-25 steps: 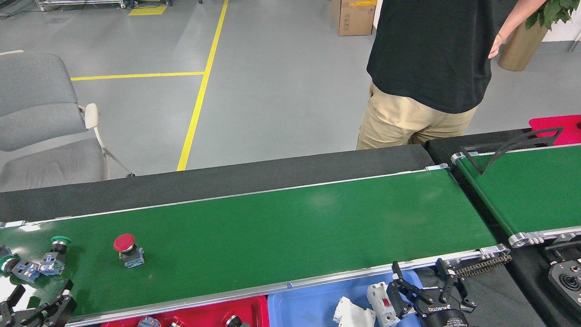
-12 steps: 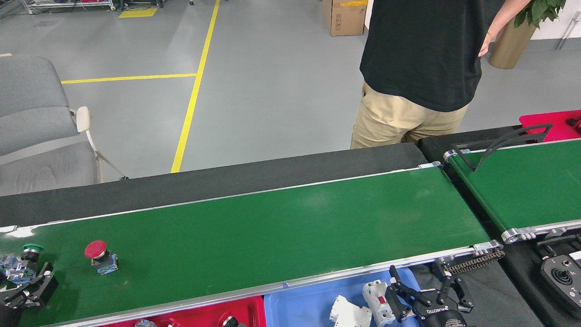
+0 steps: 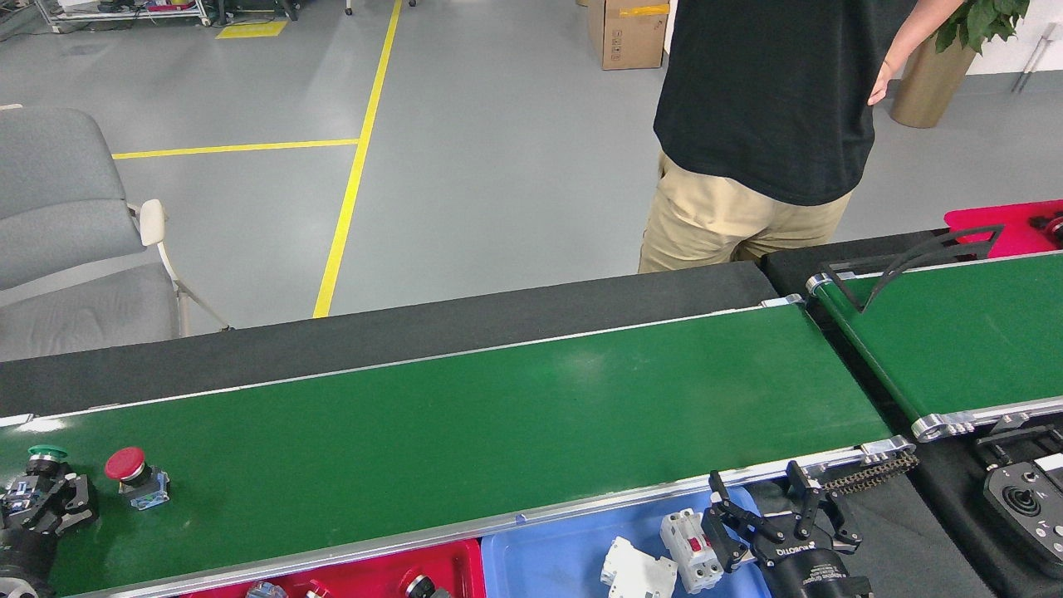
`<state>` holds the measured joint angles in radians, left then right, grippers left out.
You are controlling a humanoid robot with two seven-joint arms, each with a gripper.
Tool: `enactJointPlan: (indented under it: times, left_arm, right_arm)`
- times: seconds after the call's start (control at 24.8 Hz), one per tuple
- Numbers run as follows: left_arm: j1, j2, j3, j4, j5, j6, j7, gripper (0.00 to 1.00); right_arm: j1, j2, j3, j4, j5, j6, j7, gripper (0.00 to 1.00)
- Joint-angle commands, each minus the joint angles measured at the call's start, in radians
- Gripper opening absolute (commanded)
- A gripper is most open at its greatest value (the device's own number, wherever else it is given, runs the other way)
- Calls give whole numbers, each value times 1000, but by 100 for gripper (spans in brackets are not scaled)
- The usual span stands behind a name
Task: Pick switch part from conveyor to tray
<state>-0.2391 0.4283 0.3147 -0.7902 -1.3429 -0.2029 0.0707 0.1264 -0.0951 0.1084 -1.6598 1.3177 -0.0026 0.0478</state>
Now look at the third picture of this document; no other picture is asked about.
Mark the black triangular guide bracket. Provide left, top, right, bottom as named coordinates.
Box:
left=822, top=224, right=1006, bottom=314

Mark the person's left hand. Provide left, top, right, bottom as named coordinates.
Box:
left=866, top=58, right=896, bottom=107

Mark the red parts tray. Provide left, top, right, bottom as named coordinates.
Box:
left=944, top=199, right=1063, bottom=258

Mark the long green conveyor belt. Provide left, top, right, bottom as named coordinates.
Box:
left=0, top=295, right=918, bottom=598

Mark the red plastic bin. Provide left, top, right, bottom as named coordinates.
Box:
left=179, top=538, right=487, bottom=598

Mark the brown cardboard box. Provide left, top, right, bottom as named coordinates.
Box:
left=587, top=0, right=672, bottom=71

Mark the black conveyor drive chain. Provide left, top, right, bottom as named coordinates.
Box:
left=818, top=451, right=918, bottom=498

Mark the grey padded armchair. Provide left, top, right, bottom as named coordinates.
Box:
left=0, top=104, right=233, bottom=362

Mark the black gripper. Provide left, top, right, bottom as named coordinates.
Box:
left=701, top=460, right=874, bottom=598
left=0, top=472, right=100, bottom=586

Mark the white circuit breaker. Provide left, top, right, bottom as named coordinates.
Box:
left=660, top=508, right=725, bottom=595
left=600, top=536, right=679, bottom=598

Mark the white metal wheeled rack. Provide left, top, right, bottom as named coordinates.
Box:
left=33, top=0, right=213, bottom=34

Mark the green mushroom push button switch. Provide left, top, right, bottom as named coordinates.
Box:
left=0, top=444, right=70, bottom=509

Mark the white wall conduit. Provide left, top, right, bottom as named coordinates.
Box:
left=1009, top=21, right=1063, bottom=94

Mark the blue plastic bin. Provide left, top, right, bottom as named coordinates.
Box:
left=482, top=486, right=777, bottom=598

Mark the potted plant in brown pot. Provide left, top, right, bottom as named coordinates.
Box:
left=891, top=0, right=1032, bottom=130

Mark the person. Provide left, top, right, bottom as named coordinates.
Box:
left=638, top=0, right=968, bottom=275

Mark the short green conveyor belt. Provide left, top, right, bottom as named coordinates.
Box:
left=806, top=249, right=1063, bottom=443

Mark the black joystick remote controller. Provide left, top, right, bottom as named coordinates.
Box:
left=976, top=424, right=1063, bottom=580

